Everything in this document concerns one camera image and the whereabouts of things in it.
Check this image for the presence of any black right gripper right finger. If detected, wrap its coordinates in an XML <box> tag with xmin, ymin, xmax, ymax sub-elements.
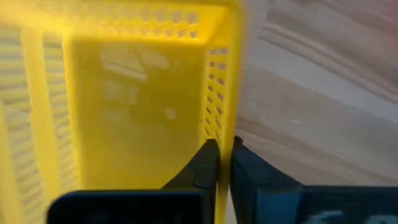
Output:
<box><xmin>229</xmin><ymin>136</ymin><xmax>398</xmax><ymax>224</ymax></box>

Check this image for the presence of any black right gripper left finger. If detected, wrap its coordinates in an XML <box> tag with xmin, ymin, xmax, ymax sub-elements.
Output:
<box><xmin>46</xmin><ymin>139</ymin><xmax>220</xmax><ymax>224</ymax></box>

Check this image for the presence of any yellow slotted plastic basket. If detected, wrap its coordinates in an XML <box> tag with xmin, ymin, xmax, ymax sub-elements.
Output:
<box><xmin>0</xmin><ymin>0</ymin><xmax>245</xmax><ymax>224</ymax></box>

